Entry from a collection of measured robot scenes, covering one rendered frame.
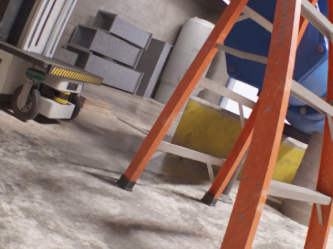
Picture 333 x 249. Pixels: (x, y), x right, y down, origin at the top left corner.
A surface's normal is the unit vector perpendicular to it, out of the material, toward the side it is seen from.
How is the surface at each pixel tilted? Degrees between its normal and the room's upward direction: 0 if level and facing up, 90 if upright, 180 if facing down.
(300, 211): 90
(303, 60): 95
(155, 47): 89
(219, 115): 90
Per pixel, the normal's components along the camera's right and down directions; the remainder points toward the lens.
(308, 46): -0.32, -0.07
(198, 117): -0.55, -0.17
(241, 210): -0.76, -0.35
